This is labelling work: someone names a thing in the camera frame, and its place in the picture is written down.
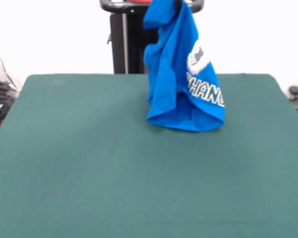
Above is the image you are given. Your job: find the black cable tangle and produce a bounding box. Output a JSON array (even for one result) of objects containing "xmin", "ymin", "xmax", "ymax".
[{"xmin": 0, "ymin": 46, "xmax": 20, "ymax": 131}]

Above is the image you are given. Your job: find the blue printed T-shirt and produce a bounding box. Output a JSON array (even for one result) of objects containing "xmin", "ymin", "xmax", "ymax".
[{"xmin": 143, "ymin": 0, "xmax": 226, "ymax": 132}]

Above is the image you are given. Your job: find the dark green table cloth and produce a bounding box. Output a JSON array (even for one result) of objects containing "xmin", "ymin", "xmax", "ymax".
[{"xmin": 0, "ymin": 73, "xmax": 298, "ymax": 238}]

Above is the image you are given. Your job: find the black office chair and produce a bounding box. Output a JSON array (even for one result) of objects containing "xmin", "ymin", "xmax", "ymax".
[{"xmin": 288, "ymin": 85, "xmax": 298, "ymax": 124}]

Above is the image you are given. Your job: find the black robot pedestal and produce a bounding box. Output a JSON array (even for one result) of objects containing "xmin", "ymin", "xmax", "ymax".
[{"xmin": 99, "ymin": 0, "xmax": 204, "ymax": 74}]

